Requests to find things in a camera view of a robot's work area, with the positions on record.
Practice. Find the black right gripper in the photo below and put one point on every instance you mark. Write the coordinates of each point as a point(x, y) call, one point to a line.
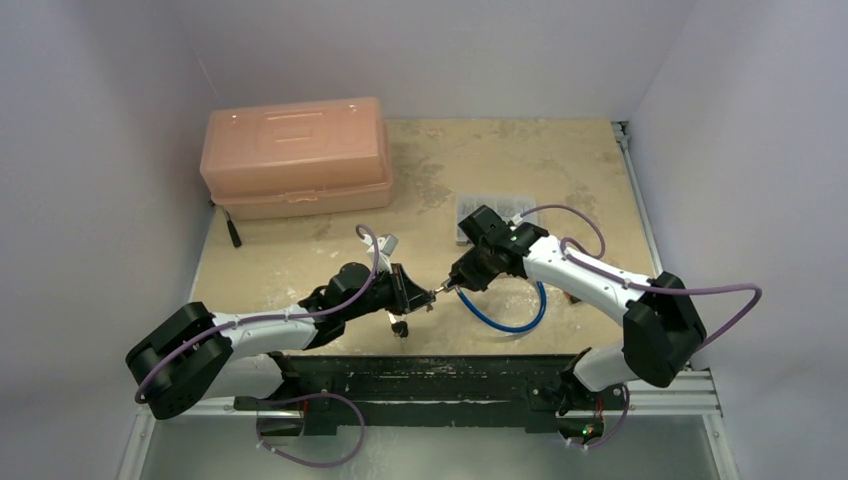
point(460, 271)

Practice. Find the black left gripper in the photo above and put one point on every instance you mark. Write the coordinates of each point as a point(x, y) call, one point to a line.
point(406, 295)

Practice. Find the blue cable lock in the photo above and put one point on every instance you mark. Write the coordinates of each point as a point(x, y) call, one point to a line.
point(511, 307)

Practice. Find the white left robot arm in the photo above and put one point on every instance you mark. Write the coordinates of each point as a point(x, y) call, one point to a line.
point(177, 363)

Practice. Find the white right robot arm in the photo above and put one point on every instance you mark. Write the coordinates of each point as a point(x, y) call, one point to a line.
point(661, 329)

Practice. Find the black-headed key bunch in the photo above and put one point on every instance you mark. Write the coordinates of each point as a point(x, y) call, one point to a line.
point(399, 326)

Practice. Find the clear plastic screw organizer box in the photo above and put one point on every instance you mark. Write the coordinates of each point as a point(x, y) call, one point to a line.
point(507, 206)

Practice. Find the orange plastic toolbox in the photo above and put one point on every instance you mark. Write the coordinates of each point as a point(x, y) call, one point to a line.
point(298, 159)

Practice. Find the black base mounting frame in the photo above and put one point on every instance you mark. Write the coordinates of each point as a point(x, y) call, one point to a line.
point(483, 391)

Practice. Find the black-handled tool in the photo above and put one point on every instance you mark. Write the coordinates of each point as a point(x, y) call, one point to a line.
point(232, 229)

